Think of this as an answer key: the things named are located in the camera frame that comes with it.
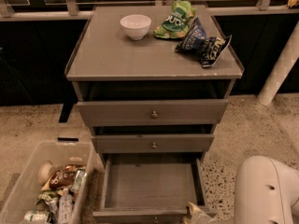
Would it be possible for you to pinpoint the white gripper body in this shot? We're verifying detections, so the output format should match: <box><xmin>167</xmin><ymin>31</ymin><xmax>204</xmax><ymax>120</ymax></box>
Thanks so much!
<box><xmin>187</xmin><ymin>213</ymin><xmax>219</xmax><ymax>224</ymax></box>

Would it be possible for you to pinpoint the grey bottom drawer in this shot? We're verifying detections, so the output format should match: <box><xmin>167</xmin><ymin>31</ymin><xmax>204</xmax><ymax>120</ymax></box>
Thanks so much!
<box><xmin>93</xmin><ymin>152</ymin><xmax>217</xmax><ymax>224</ymax></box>

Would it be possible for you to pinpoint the grey drawer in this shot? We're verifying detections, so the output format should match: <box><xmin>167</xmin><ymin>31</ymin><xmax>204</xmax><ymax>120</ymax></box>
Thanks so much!
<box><xmin>93</xmin><ymin>152</ymin><xmax>217</xmax><ymax>224</ymax></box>
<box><xmin>92</xmin><ymin>134</ymin><xmax>214</xmax><ymax>154</ymax></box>
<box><xmin>77</xmin><ymin>99</ymin><xmax>228</xmax><ymax>127</ymax></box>

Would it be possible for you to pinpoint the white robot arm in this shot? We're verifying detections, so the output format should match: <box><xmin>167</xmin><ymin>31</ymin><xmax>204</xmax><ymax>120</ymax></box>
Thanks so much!
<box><xmin>183</xmin><ymin>156</ymin><xmax>299</xmax><ymax>224</ymax></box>

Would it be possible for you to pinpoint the grey middle drawer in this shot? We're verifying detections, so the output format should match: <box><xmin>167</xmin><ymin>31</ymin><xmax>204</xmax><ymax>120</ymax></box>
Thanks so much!
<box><xmin>92</xmin><ymin>134</ymin><xmax>214</xmax><ymax>154</ymax></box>

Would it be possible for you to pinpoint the grey drawer cabinet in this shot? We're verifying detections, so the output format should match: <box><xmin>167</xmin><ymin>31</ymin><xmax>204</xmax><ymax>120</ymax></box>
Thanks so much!
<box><xmin>64</xmin><ymin>5</ymin><xmax>245</xmax><ymax>133</ymax></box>

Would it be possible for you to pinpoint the grey top drawer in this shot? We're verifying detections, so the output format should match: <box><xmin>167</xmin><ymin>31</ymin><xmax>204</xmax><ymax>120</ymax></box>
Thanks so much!
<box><xmin>77</xmin><ymin>99</ymin><xmax>228</xmax><ymax>127</ymax></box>

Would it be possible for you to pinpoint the green soda can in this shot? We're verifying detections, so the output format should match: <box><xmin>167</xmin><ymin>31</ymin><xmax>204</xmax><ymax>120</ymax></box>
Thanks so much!
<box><xmin>70</xmin><ymin>169</ymin><xmax>86</xmax><ymax>193</ymax></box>

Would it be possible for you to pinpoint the clear plastic water bottle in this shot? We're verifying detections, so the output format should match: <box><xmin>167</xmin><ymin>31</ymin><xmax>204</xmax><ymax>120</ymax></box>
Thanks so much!
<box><xmin>58</xmin><ymin>188</ymin><xmax>73</xmax><ymax>224</ymax></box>

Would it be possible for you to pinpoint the brown snack bag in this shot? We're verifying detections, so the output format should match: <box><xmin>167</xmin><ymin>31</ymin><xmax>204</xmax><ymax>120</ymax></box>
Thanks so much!
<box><xmin>41</xmin><ymin>164</ymin><xmax>81</xmax><ymax>191</ymax></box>

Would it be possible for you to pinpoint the clear plastic storage bin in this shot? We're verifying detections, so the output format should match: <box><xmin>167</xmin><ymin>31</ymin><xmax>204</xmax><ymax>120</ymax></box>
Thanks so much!
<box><xmin>0</xmin><ymin>141</ymin><xmax>94</xmax><ymax>224</ymax></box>

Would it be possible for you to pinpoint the green snack packet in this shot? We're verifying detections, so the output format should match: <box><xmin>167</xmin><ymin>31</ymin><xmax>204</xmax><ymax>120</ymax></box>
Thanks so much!
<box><xmin>36</xmin><ymin>190</ymin><xmax>59</xmax><ymax>205</ymax></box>

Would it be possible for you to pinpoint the silver can in bin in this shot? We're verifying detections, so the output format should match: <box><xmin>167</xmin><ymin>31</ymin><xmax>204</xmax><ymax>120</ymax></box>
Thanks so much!
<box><xmin>23</xmin><ymin>210</ymin><xmax>50</xmax><ymax>223</ymax></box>

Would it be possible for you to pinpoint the black chip bag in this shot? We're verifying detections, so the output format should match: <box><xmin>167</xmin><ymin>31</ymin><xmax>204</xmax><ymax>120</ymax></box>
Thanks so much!
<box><xmin>199</xmin><ymin>35</ymin><xmax>232</xmax><ymax>68</ymax></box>

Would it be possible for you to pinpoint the blue chip bag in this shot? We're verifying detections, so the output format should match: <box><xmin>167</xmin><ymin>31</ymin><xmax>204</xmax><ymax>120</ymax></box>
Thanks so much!
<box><xmin>175</xmin><ymin>18</ymin><xmax>206</xmax><ymax>52</ymax></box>

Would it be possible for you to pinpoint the white diagonal pillar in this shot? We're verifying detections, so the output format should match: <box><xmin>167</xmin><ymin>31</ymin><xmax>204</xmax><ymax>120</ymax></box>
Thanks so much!
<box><xmin>257</xmin><ymin>22</ymin><xmax>299</xmax><ymax>105</ymax></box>

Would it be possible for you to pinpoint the green chip bag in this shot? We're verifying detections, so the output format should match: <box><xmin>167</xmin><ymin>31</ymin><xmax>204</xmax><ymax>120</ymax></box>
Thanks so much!
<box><xmin>153</xmin><ymin>0</ymin><xmax>196</xmax><ymax>39</ymax></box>

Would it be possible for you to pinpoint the white ceramic bowl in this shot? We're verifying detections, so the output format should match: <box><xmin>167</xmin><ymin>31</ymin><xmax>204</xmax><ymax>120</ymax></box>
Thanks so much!
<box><xmin>120</xmin><ymin>14</ymin><xmax>151</xmax><ymax>40</ymax></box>

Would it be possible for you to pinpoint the yellow object on ledge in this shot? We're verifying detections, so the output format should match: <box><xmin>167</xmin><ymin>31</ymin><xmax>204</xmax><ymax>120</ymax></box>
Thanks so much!
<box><xmin>287</xmin><ymin>0</ymin><xmax>299</xmax><ymax>8</ymax></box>

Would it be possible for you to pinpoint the metal window railing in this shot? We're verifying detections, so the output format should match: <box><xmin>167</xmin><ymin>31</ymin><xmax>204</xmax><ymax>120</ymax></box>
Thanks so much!
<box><xmin>0</xmin><ymin>0</ymin><xmax>299</xmax><ymax>22</ymax></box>

